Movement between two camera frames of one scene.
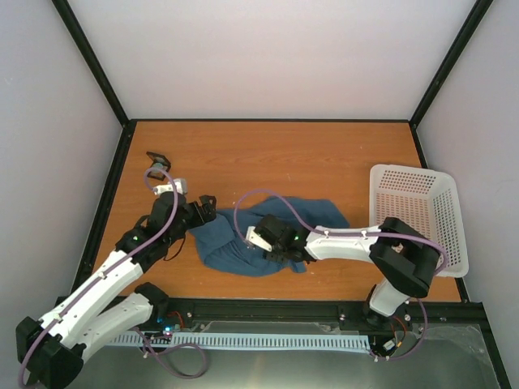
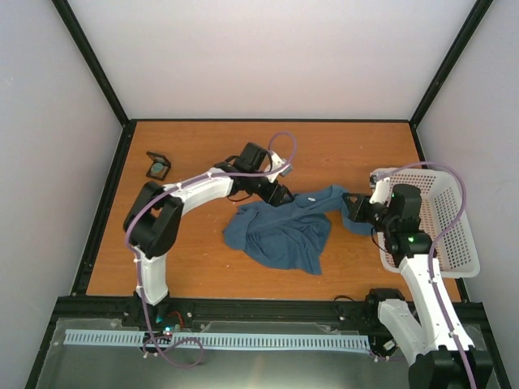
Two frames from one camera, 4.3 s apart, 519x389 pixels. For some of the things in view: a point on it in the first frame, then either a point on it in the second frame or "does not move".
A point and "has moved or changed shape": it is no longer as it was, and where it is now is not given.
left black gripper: [208, 210] -> [274, 195]
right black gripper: [268, 255] -> [356, 211]
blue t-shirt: [225, 250] has moved or changed shape
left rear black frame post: [76, 32] does not move
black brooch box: [158, 161] does not move
